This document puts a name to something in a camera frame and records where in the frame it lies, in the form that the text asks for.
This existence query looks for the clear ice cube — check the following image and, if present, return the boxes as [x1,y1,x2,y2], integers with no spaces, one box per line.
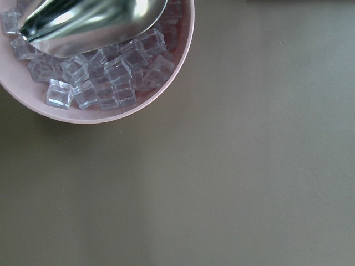
[138,28,167,56]
[61,55,89,86]
[46,79,73,110]
[104,55,132,87]

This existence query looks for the pink bowl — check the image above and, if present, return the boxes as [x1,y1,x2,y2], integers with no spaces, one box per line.
[1,1,195,124]

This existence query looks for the steel ice scoop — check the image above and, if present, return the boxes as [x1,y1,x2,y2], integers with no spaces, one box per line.
[18,0,167,58]

